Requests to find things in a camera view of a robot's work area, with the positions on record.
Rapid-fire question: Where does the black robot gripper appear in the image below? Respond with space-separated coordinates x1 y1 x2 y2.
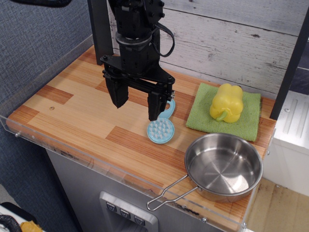
101 43 175 121

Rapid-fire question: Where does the light blue scrubber brush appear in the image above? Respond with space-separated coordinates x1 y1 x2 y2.
147 100 176 144

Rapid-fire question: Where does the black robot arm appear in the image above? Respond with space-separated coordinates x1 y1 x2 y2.
101 0 175 121

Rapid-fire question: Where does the green cloth mat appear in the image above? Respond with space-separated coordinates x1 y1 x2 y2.
186 83 261 142

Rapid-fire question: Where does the clear acrylic table guard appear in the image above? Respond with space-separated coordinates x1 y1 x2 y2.
0 36 276 232

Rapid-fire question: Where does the yellow bell pepper toy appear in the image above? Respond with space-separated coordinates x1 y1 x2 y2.
210 83 244 123

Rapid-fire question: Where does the grey cabinet front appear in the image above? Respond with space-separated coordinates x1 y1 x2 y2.
47 150 218 232

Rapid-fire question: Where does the stainless steel pan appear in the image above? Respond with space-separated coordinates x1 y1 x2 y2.
146 133 264 211

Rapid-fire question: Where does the silver button control panel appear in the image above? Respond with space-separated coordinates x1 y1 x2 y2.
99 191 159 232

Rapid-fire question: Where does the white appliance right side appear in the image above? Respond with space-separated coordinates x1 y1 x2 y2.
263 91 309 196

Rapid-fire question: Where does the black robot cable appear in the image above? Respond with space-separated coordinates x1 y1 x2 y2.
151 23 175 58

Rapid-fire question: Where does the black vertical post left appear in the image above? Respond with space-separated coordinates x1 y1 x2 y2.
87 0 113 65

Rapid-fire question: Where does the black vertical post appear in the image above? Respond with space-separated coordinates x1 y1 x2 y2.
87 0 113 65
270 9 309 120

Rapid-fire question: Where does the black vertical post right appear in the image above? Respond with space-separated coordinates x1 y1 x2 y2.
270 9 309 120

